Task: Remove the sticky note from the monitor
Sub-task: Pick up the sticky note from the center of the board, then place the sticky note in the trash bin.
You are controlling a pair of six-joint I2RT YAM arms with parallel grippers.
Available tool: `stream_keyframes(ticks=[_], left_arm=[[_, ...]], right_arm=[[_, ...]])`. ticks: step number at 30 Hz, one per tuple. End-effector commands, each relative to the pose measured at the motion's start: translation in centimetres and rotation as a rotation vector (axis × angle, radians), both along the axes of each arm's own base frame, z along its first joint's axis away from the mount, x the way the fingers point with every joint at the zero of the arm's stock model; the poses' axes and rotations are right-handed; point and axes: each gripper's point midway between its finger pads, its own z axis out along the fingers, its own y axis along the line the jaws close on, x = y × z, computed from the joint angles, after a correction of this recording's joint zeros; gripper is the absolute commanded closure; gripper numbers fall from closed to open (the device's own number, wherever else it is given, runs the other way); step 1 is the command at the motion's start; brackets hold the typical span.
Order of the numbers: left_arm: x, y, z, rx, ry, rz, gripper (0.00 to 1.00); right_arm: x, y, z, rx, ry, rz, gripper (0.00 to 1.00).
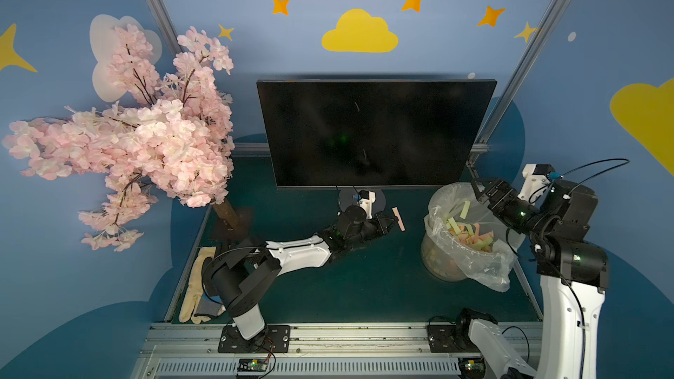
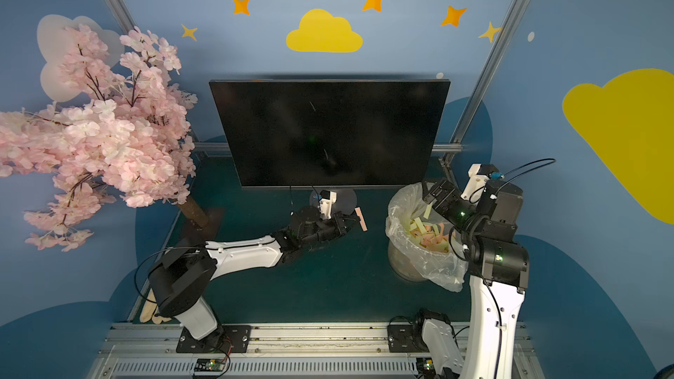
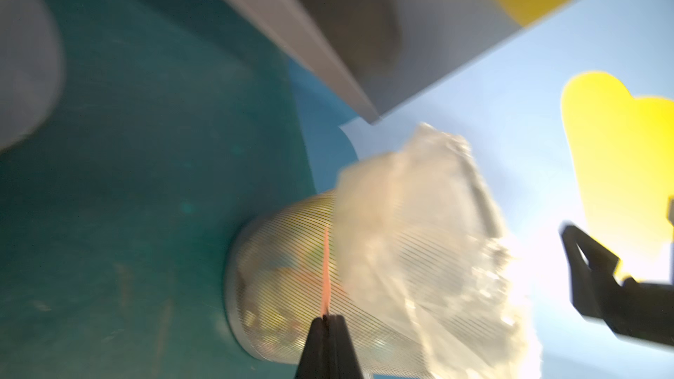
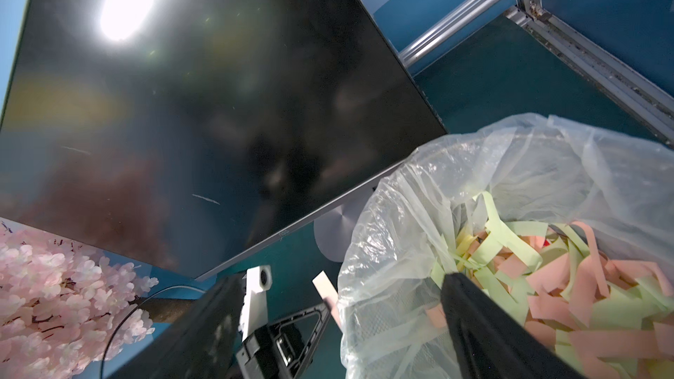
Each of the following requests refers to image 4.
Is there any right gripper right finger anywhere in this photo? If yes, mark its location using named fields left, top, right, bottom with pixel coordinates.
left=441, top=273, right=582, bottom=379

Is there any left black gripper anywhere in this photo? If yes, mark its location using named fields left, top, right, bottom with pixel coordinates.
left=236, top=303, right=331, bottom=379

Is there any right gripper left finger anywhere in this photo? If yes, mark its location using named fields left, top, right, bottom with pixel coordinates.
left=111, top=273, right=245, bottom=379

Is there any pink sticky note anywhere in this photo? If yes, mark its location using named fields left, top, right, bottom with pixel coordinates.
left=312, top=271, right=343, bottom=331

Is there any round grey monitor stand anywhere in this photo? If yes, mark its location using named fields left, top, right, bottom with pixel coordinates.
left=313, top=189, right=374, bottom=262

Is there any black computer monitor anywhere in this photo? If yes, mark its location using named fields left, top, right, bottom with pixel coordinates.
left=1, top=0, right=445, bottom=278

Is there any brown tree trunk base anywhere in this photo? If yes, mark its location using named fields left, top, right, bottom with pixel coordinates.
left=132, top=298, right=195, bottom=324

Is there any bin with clear plastic bag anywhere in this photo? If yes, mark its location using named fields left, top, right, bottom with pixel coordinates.
left=338, top=113, right=673, bottom=378

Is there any pink cherry blossom tree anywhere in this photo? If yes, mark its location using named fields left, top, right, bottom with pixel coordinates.
left=1, top=223, right=159, bottom=378

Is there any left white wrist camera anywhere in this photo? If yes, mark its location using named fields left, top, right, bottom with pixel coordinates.
left=239, top=265, right=273, bottom=340

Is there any right side aluminium floor rail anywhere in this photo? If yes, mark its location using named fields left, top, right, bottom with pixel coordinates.
left=505, top=0, right=673, bottom=147

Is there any right aluminium frame post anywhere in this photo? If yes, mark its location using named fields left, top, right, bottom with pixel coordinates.
left=398, top=0, right=553, bottom=68

